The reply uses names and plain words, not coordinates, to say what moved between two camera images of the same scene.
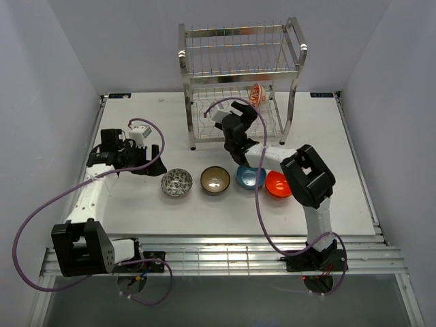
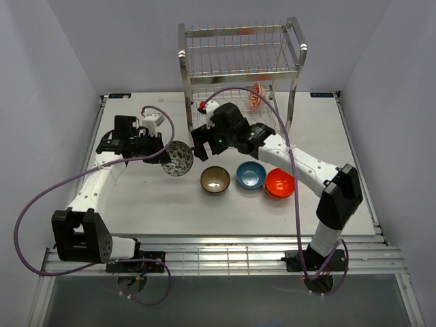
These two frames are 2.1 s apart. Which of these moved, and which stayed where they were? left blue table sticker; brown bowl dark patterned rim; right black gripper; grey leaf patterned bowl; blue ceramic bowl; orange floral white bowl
Moved: grey leaf patterned bowl; right black gripper
Stayed: blue ceramic bowl; left blue table sticker; brown bowl dark patterned rim; orange floral white bowl
